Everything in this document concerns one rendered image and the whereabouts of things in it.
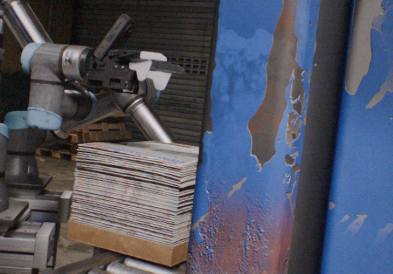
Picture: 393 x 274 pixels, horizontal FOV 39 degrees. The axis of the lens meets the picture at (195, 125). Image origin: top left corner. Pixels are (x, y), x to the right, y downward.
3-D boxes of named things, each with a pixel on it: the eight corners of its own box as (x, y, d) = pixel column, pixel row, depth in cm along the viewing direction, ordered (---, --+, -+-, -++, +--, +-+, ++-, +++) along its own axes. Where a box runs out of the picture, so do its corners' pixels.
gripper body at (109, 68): (141, 95, 122) (92, 89, 126) (147, 57, 123) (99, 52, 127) (126, 89, 115) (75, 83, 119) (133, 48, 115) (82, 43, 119)
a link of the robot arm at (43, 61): (37, 79, 132) (40, 43, 131) (78, 84, 128) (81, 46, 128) (16, 76, 124) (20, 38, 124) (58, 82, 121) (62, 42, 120)
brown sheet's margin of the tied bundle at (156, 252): (106, 228, 146) (108, 211, 146) (204, 252, 133) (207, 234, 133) (65, 238, 132) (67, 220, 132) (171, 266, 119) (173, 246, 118)
